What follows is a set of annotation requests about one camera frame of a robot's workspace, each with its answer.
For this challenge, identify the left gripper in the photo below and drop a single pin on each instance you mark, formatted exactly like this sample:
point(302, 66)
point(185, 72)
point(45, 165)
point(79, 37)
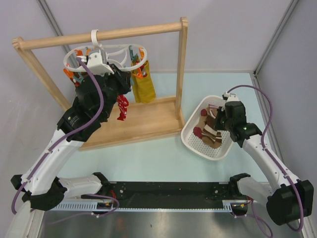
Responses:
point(122, 78)

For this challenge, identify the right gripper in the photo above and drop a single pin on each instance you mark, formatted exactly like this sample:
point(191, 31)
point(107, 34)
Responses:
point(220, 112)

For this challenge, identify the brown striped sock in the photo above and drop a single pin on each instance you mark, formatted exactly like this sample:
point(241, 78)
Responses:
point(204, 129)

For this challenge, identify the teal clothes peg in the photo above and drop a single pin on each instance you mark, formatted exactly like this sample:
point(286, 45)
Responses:
point(78, 78)

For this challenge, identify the white plastic clip hanger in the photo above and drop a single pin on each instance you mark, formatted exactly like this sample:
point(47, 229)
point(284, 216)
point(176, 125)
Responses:
point(110, 50)

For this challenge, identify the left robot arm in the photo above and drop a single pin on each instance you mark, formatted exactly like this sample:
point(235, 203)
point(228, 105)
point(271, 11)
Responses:
point(91, 107)

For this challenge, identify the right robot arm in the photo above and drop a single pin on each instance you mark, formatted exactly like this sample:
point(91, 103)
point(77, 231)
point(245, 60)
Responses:
point(286, 198)

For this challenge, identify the teal peg far side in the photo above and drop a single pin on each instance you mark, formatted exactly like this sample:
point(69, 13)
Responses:
point(133, 56)

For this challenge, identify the white perforated plastic basket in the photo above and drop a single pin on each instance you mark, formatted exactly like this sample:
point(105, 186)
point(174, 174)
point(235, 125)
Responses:
point(195, 144)

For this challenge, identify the wooden clothes rack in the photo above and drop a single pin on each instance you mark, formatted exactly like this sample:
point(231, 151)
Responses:
point(161, 118)

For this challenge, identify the black argyle sock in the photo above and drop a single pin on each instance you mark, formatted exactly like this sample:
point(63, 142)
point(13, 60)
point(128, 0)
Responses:
point(84, 74)

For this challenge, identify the orange peg on loop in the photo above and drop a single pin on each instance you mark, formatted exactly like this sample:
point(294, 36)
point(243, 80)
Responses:
point(79, 53)

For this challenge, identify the orange clothes peg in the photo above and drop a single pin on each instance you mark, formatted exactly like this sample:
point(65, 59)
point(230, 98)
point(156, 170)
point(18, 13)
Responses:
point(68, 73)

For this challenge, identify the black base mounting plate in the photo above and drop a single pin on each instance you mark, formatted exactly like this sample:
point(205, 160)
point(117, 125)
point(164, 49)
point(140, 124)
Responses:
point(147, 191)

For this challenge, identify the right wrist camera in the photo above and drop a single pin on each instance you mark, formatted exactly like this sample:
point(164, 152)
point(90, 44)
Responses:
point(229, 97)

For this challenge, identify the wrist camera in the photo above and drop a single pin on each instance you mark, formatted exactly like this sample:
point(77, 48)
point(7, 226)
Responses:
point(229, 97)
point(96, 62)

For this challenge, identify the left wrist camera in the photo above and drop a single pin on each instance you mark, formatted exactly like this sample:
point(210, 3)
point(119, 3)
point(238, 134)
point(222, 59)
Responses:
point(96, 62)

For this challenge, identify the white slotted cable duct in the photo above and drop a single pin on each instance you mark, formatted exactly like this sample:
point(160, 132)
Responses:
point(160, 205)

